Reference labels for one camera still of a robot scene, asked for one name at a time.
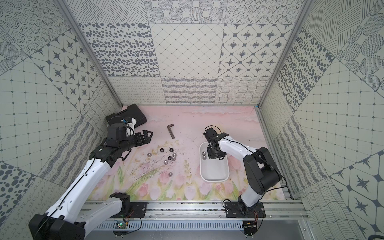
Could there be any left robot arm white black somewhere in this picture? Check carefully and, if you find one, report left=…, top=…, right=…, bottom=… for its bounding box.
left=28, top=122, right=153, bottom=240

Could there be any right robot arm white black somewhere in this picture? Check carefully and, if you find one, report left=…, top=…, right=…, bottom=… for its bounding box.
left=203, top=125, right=283, bottom=214

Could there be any white storage tray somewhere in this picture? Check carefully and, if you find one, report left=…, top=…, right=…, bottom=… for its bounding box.
left=200, top=142, right=230, bottom=183

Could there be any rusty wrench jaw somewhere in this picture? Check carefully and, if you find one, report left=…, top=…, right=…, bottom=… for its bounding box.
left=167, top=124, right=175, bottom=140

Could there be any black plastic tool case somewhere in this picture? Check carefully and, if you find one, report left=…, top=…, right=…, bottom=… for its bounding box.
left=106, top=104, right=147, bottom=128

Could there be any left controller board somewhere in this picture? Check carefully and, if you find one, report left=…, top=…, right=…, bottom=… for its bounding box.
left=113, top=222, right=129, bottom=238

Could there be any controller board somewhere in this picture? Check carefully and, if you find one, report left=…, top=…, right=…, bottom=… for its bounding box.
left=113, top=222, right=129, bottom=238
left=243, top=221, right=258, bottom=238

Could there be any right controller board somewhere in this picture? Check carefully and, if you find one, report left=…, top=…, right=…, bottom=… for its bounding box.
left=243, top=221, right=258, bottom=238

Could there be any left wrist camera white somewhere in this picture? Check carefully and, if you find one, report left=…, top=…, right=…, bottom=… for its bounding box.
left=121, top=118, right=136, bottom=134

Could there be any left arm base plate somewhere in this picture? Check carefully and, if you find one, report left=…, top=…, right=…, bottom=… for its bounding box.
left=111, top=202, right=148, bottom=219

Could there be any aluminium rail frame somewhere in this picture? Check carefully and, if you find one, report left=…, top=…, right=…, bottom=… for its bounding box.
left=142, top=200, right=309, bottom=221

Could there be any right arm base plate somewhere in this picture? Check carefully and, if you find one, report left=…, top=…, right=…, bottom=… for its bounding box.
left=222, top=200, right=266, bottom=218

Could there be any white slotted cable duct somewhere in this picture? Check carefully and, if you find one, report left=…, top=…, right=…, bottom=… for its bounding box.
left=95, top=220, right=243, bottom=231

